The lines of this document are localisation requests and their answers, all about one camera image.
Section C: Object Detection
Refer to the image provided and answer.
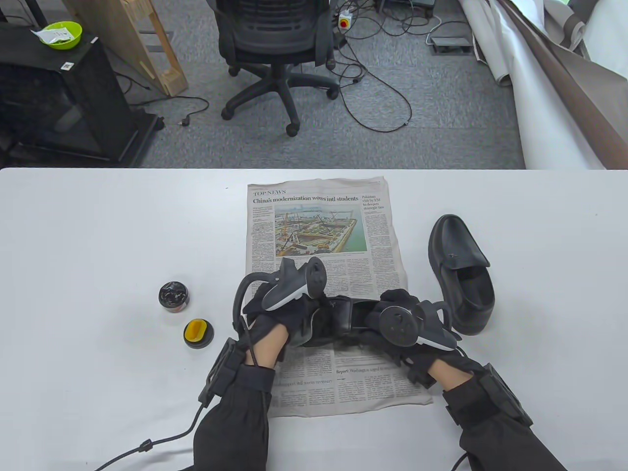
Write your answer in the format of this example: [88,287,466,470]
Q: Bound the person's left hand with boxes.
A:
[243,289,319,364]

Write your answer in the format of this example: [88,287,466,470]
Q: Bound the person's right hand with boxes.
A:
[361,288,486,389]

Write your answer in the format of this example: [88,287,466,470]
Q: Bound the grey hand controller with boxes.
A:
[231,257,328,339]
[378,302,458,352]

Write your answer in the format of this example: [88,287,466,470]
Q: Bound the black leather shoe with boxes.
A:
[316,296,388,350]
[428,214,495,336]

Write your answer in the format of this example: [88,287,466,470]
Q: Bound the black round plastic lid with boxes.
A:
[183,320,215,350]

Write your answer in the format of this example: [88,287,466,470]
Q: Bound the black shoe polish tin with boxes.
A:
[159,280,190,312]

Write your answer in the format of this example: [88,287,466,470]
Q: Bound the printed newspaper sheet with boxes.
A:
[244,177,433,419]

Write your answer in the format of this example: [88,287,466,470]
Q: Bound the person's right forearm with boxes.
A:
[429,361,567,471]

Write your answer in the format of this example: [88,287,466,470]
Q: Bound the person's left forearm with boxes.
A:
[192,326,290,471]

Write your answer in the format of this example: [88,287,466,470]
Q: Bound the black right wrist sensor module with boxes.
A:
[478,363,534,427]

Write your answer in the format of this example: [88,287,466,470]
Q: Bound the black wrist sensor module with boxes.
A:
[198,339,244,405]
[478,363,534,427]

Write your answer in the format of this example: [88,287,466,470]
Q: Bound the black left wrist sensor module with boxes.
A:
[198,339,244,405]

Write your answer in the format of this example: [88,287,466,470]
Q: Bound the white and brown rolled sheet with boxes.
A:
[459,0,628,170]

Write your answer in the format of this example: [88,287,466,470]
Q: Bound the black mesh office chair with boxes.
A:
[214,0,340,137]

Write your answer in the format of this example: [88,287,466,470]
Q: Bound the black cabinet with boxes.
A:
[0,22,165,167]

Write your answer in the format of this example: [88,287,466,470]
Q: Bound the grey floor box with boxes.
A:
[430,36,473,54]

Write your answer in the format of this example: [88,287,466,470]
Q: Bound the black device box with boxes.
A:
[375,0,436,14]

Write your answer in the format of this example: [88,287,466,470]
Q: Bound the green plastic bowl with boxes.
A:
[38,21,83,50]

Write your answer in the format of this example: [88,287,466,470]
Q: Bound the white packet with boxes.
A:
[30,27,72,45]

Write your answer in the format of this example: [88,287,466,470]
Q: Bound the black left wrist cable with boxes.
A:
[96,402,209,471]

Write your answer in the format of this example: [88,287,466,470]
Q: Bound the black cable with plug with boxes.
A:
[129,96,210,128]

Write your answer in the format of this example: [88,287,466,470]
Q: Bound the long black floor cable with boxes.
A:
[334,29,413,132]

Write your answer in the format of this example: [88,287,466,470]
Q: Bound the wooden frame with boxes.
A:
[63,0,189,97]

